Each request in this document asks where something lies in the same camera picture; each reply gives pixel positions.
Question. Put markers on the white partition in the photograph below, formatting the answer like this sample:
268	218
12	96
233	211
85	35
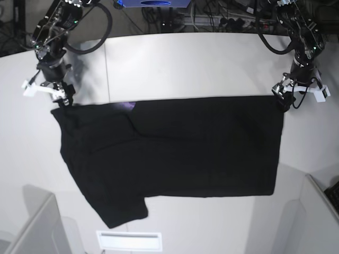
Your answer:
31	222
308	224

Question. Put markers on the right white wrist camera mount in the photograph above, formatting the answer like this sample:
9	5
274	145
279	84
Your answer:
31	89

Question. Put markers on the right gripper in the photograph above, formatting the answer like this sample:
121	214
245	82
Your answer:
54	73

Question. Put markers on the blue box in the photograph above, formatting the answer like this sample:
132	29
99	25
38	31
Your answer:
154	3

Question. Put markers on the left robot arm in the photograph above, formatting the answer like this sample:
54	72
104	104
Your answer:
307	43

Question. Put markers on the white partition right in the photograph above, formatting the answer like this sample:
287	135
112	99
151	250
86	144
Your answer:
308	224

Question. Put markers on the black T-shirt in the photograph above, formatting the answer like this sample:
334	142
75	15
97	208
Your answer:
198	147

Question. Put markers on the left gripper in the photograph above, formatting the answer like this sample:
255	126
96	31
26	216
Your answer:
301	75

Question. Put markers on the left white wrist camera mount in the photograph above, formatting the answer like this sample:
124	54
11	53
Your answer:
320	94

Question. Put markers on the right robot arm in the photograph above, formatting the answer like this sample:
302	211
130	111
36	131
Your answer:
50	44

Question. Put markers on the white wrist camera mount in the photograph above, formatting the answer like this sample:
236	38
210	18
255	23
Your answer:
320	94
31	89

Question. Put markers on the white partition left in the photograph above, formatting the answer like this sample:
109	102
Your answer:
31	222

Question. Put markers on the black keyboard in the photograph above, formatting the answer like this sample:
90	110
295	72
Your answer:
332	194

